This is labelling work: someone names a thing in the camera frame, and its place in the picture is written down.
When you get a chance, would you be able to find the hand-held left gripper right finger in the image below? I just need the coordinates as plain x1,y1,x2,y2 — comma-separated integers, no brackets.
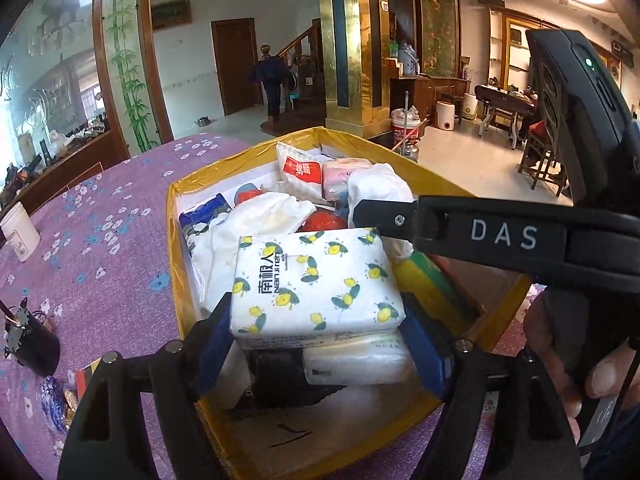
397,292,583,480

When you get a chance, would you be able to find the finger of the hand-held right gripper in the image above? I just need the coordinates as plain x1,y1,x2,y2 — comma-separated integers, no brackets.
350,199,421,242

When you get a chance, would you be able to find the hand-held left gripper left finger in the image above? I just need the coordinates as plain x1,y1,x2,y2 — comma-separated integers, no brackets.
59,305,236,480

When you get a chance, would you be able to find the white cloth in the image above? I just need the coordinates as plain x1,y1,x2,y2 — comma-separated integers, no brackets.
346,161,416,263
192,192,318,311

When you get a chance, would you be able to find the red plastic bag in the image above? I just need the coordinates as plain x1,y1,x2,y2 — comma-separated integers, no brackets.
300,211,348,233

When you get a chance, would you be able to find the lemon print tissue pack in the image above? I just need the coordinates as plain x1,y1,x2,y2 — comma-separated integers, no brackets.
230,227,407,351

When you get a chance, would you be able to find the yellow cardboard box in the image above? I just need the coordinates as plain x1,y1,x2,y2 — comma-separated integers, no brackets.
166,127,533,480

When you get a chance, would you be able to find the person's right hand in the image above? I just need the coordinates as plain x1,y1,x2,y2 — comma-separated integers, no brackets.
522,287,640,443

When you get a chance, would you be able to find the wooden chair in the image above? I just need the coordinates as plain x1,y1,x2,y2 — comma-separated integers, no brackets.
517,122,568,196

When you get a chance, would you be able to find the pink tissue pack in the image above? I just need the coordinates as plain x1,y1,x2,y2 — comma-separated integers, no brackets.
321,158,373,202

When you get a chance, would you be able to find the white tissue pack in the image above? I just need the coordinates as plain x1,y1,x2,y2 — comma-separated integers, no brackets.
302,332,416,387

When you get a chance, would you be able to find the colourful sponge pack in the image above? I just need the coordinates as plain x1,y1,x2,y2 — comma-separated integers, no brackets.
394,249,483,333

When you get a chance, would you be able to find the black plastic packet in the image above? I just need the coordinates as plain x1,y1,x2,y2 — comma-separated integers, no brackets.
235,347,348,413

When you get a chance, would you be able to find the red white bucket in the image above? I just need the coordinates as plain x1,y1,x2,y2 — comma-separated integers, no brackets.
390,106,426,143

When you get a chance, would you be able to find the white red label wipe packet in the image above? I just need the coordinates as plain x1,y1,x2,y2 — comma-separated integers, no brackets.
275,141,331,206

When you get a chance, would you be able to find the dark wooden desk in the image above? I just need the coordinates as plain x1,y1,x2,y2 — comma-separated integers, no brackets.
474,85,537,137

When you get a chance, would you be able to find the wooden cabinet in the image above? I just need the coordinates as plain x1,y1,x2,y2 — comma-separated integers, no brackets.
389,57,472,126

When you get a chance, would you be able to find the blue tissue pack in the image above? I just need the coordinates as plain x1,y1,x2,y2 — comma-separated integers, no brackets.
178,194,233,253

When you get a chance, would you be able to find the wooden display shelf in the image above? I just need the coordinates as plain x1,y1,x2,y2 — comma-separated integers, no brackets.
489,9,533,92

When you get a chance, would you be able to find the purple floral tablecloth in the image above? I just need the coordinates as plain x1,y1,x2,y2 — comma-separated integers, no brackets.
0,132,551,480

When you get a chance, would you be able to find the blue water bottle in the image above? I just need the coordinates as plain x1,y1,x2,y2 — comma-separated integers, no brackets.
401,42,421,77

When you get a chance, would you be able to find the wooden staircase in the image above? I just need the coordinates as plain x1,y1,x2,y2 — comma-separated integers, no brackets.
260,17,328,136

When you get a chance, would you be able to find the blue white patterned bag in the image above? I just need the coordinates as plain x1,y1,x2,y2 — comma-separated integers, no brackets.
39,376,81,433

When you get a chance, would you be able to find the gold pillar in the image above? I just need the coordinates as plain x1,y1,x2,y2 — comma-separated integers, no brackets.
315,0,393,141

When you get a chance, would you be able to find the brown wooden door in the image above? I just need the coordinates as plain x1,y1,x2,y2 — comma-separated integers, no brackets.
211,17,261,116

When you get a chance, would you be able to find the wooden counter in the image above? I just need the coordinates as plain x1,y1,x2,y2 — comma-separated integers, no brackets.
0,125,126,221

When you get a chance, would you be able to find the gold landscape wall panel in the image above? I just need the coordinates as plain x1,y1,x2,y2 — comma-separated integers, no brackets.
417,0,461,78

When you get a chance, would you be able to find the green bamboo wall decal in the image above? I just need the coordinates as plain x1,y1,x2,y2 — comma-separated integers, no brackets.
102,0,156,153

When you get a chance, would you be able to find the framed wall picture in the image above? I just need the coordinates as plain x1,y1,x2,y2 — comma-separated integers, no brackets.
151,0,192,31

